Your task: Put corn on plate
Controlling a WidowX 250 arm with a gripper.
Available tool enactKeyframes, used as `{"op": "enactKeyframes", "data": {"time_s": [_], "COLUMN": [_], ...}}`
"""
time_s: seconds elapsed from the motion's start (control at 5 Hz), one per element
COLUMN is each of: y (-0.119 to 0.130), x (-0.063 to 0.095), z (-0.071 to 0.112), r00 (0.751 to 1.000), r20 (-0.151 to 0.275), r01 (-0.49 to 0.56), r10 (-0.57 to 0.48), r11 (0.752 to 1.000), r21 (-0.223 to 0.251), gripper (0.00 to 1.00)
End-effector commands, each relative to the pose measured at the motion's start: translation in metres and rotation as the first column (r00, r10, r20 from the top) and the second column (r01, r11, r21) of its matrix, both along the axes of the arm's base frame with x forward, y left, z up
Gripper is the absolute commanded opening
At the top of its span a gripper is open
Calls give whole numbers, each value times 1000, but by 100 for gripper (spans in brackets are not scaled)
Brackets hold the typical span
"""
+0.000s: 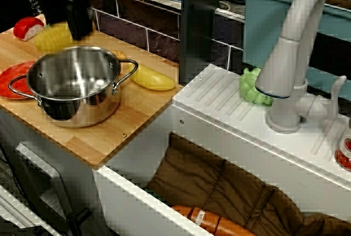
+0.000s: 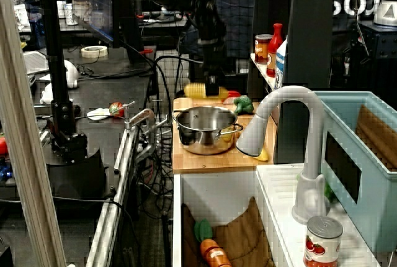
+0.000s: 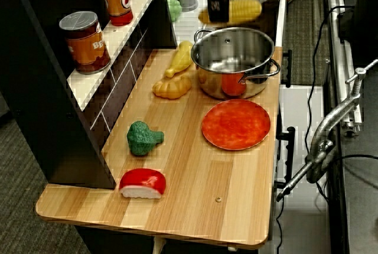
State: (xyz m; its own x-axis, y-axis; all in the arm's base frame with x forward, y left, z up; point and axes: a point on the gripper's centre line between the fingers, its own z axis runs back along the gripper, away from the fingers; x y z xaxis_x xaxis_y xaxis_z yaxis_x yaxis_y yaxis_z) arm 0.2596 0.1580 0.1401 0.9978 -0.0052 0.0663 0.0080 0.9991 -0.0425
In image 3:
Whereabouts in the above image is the yellow toy croissant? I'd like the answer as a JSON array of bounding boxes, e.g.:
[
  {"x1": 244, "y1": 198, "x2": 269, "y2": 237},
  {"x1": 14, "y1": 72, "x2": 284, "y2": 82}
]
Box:
[{"x1": 152, "y1": 75, "x2": 193, "y2": 100}]

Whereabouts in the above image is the metal c-clamp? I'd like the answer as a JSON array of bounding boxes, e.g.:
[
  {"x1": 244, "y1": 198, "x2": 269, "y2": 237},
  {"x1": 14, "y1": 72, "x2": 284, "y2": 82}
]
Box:
[{"x1": 276, "y1": 58, "x2": 378, "y2": 202}]

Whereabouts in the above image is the black cabinet handle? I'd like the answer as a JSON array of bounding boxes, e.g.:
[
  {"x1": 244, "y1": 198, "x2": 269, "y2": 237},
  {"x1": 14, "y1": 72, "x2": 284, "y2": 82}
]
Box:
[
  {"x1": 275, "y1": 126, "x2": 296, "y2": 184},
  {"x1": 281, "y1": 49, "x2": 293, "y2": 88}
]

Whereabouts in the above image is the yellow toy chicken drumstick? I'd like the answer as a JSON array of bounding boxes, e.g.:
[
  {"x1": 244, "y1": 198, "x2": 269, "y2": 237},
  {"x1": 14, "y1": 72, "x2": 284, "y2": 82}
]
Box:
[{"x1": 164, "y1": 40, "x2": 195, "y2": 79}]

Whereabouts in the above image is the red white toy sushi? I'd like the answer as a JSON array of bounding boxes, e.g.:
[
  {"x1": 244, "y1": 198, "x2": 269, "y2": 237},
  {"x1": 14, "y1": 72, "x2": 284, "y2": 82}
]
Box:
[{"x1": 119, "y1": 168, "x2": 167, "y2": 199}]

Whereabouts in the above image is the yellow toy corn cob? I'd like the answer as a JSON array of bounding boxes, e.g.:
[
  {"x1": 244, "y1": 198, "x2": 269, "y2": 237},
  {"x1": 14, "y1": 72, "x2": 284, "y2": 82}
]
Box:
[{"x1": 198, "y1": 0, "x2": 263, "y2": 25}]

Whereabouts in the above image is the green toy broccoli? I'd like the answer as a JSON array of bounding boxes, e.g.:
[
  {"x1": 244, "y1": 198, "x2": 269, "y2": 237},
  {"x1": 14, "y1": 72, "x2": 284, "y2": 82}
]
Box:
[{"x1": 126, "y1": 120, "x2": 165, "y2": 157}]

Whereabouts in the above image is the orange round plate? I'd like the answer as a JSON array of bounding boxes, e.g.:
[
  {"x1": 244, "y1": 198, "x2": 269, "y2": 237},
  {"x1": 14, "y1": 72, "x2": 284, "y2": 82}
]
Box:
[{"x1": 201, "y1": 99, "x2": 272, "y2": 151}]

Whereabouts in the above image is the stainless steel pot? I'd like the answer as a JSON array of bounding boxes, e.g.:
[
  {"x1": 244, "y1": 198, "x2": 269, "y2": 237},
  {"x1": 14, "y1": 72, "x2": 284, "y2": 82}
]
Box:
[{"x1": 191, "y1": 27, "x2": 281, "y2": 100}]

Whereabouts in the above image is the black cable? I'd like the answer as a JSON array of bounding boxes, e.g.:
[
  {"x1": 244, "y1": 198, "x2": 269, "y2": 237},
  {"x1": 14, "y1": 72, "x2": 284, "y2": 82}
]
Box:
[
  {"x1": 273, "y1": 153, "x2": 378, "y2": 254},
  {"x1": 304, "y1": 5, "x2": 355, "y2": 136}
]

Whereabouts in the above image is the light green toy fruit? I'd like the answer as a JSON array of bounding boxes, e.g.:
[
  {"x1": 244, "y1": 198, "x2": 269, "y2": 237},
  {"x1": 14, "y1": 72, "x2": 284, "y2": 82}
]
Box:
[{"x1": 167, "y1": 0, "x2": 183, "y2": 23}]

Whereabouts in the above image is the toy beans can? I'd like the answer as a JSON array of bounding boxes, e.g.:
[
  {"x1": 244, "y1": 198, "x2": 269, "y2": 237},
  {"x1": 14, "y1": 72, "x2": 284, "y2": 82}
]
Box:
[{"x1": 58, "y1": 11, "x2": 112, "y2": 75}]

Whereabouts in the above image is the toy kitchen unit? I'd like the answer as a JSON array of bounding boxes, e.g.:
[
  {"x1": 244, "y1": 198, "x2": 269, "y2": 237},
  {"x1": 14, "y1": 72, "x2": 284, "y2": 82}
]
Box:
[{"x1": 0, "y1": 0, "x2": 289, "y2": 254}]

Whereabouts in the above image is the aluminium extrusion rail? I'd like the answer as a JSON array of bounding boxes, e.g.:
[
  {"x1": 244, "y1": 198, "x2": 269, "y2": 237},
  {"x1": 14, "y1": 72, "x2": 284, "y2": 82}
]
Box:
[{"x1": 324, "y1": 0, "x2": 364, "y2": 132}]

